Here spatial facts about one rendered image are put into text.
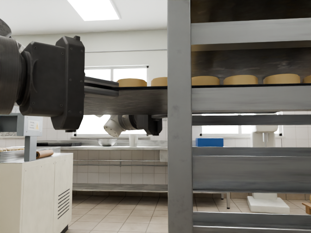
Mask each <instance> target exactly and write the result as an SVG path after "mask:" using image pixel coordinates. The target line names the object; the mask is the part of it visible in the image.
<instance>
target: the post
mask: <svg viewBox="0 0 311 233"><path fill-rule="evenodd" d="M167 63H168V233H193V146H192V65H191V0H167Z"/></svg>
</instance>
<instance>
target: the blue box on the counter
mask: <svg viewBox="0 0 311 233"><path fill-rule="evenodd" d="M195 140H196V146H197V147H223V146H224V139H223V138H196V139H195Z"/></svg>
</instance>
